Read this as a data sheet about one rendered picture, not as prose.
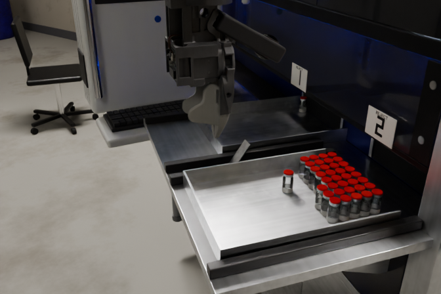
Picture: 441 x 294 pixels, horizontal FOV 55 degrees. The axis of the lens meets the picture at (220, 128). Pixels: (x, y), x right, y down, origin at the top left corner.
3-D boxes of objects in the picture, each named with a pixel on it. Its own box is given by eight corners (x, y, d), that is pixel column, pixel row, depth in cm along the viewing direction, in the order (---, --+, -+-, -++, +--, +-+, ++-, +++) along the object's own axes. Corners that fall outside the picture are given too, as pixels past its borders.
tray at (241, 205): (323, 161, 99) (325, 147, 98) (398, 226, 77) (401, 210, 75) (183, 184, 90) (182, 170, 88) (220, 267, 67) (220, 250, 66)
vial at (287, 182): (289, 187, 89) (291, 169, 87) (294, 192, 87) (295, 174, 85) (279, 189, 88) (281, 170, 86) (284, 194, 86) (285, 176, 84)
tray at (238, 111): (298, 105, 132) (299, 95, 131) (346, 140, 110) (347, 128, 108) (193, 119, 123) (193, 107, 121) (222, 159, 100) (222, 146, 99)
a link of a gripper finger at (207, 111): (186, 140, 63) (184, 82, 59) (223, 135, 65) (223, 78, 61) (191, 149, 60) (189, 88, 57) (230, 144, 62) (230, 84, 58)
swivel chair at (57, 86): (74, 106, 372) (59, 9, 337) (109, 122, 340) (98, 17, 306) (14, 125, 335) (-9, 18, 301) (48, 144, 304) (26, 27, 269)
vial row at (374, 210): (331, 168, 96) (333, 151, 94) (382, 213, 80) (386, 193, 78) (323, 170, 95) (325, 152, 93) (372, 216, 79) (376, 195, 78)
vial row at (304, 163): (305, 173, 94) (306, 155, 92) (351, 220, 78) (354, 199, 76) (296, 174, 93) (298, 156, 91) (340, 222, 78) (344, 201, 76)
